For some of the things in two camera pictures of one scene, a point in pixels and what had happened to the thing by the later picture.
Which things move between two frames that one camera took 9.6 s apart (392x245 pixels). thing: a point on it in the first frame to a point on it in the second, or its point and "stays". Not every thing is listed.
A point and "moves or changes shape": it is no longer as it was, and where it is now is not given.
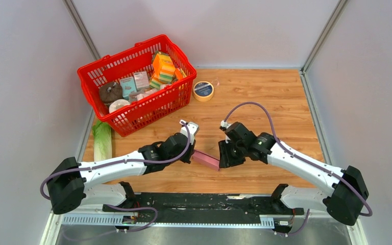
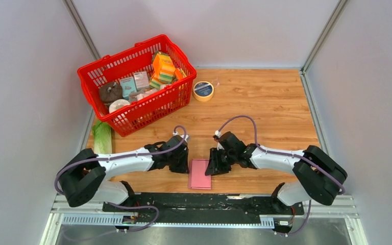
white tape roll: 117,104 stays
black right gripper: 225,160 to 214,166
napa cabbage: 102,144 stays
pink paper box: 209,161 moves or changes shape
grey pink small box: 141,80 stays
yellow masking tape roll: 203,91 stays
